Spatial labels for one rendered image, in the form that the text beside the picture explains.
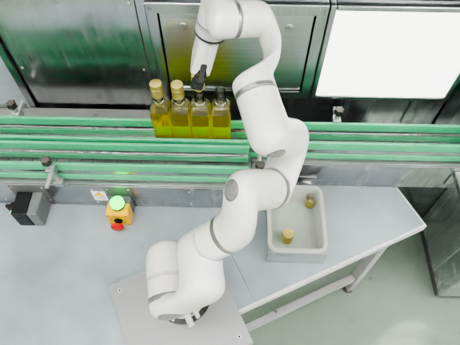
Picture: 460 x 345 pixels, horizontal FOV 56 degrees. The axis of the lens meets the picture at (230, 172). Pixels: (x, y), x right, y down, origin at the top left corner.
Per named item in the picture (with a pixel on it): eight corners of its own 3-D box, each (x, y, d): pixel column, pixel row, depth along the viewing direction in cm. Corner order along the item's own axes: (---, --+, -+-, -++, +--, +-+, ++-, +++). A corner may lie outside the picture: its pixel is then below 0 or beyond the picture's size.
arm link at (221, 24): (261, 16, 85) (216, 18, 81) (246, 56, 94) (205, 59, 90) (235, -32, 91) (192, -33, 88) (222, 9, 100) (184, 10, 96)
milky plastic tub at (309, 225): (317, 198, 142) (322, 185, 134) (323, 263, 130) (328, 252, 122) (264, 197, 142) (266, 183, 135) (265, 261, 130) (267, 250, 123)
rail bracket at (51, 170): (68, 180, 131) (53, 155, 120) (62, 201, 127) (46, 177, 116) (55, 180, 131) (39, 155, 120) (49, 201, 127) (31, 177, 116)
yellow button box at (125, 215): (135, 206, 141) (131, 195, 134) (131, 227, 137) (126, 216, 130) (113, 206, 141) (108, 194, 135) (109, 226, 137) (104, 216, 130)
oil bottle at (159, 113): (177, 138, 139) (170, 92, 121) (176, 152, 136) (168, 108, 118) (160, 138, 140) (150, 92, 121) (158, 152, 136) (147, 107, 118)
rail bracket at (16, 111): (37, 116, 145) (21, 89, 134) (32, 133, 141) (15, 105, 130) (26, 116, 145) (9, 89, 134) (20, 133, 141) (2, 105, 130)
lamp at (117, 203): (126, 198, 134) (124, 194, 131) (124, 211, 131) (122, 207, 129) (111, 198, 134) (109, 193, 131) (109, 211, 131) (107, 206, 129)
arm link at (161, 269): (191, 255, 112) (182, 231, 98) (197, 307, 105) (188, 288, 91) (154, 261, 111) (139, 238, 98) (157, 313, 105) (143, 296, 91)
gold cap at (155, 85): (164, 90, 119) (162, 78, 115) (163, 99, 117) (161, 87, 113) (151, 90, 119) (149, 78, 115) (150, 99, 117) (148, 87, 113)
